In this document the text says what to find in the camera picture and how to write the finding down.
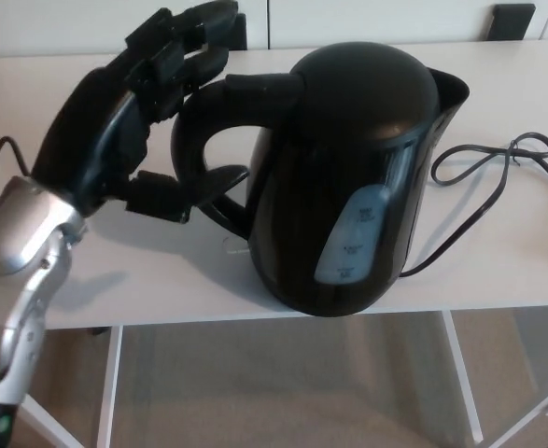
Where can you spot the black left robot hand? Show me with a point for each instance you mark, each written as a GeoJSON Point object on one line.
{"type": "Point", "coordinates": [73, 135]}

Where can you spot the black electric kettle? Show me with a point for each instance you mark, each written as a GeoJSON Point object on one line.
{"type": "Point", "coordinates": [343, 186]}

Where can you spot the black chair back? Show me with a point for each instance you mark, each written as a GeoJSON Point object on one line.
{"type": "Point", "coordinates": [242, 30]}

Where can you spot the black wall fixture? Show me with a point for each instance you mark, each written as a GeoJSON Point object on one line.
{"type": "Point", "coordinates": [514, 21]}

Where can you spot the white table frame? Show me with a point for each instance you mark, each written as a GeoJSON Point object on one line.
{"type": "Point", "coordinates": [115, 373]}

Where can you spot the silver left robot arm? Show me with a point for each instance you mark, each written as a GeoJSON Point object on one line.
{"type": "Point", "coordinates": [17, 261]}

